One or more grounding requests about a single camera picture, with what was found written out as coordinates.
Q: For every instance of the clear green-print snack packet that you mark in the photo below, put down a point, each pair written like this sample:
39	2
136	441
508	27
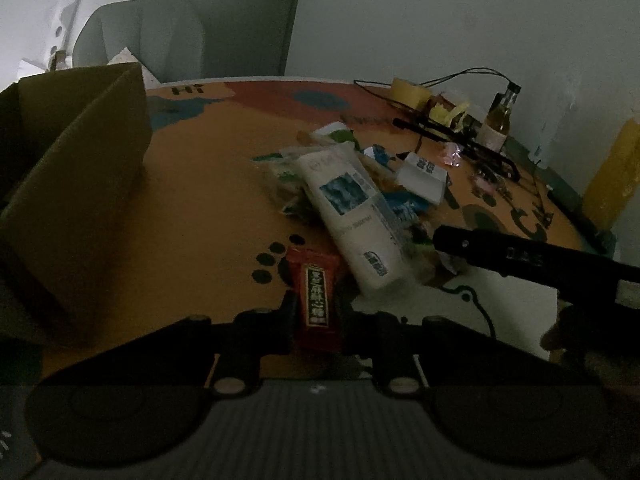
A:
280	175

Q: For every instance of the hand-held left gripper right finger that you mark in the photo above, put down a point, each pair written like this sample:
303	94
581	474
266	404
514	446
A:
342	320

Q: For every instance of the clear crumpled snack packet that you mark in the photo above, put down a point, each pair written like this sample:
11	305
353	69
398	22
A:
425	260

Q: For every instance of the grey armchair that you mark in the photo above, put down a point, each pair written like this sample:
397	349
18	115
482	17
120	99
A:
145	35

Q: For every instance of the white perforated board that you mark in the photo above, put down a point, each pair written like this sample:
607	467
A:
45	15

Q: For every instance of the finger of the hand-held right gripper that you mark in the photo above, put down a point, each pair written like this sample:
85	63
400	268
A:
480	250

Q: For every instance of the grey door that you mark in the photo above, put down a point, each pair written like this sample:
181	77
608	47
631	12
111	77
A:
235	15

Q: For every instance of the small white snack packet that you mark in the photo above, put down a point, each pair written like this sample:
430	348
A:
422	177

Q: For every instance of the white tissue pack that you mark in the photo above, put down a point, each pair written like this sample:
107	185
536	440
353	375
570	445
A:
350	210

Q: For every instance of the yellow plastic bottle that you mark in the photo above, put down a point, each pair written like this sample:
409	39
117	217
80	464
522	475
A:
612	175

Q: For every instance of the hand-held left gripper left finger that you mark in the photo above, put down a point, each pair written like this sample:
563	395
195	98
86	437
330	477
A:
292	317

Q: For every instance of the glass bottle with amber liquid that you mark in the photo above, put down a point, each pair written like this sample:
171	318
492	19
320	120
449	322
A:
497	122

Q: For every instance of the person's right hand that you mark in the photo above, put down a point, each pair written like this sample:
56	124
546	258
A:
565	330

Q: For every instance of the yellow tape roll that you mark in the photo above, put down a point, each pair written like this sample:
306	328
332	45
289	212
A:
410	91

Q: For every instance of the small pink wrapper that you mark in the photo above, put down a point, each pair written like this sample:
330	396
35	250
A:
452	155

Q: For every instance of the white patterned cushion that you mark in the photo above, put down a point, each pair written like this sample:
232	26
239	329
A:
135	64

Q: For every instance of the crumpled yellow tape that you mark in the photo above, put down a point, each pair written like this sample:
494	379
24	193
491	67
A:
447	110

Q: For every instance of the silver blue snack packet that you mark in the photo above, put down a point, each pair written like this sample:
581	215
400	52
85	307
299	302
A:
378	155

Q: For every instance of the red snack packet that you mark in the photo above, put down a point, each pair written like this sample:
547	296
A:
314	295

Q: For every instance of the brown cardboard box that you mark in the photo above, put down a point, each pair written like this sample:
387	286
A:
75	185

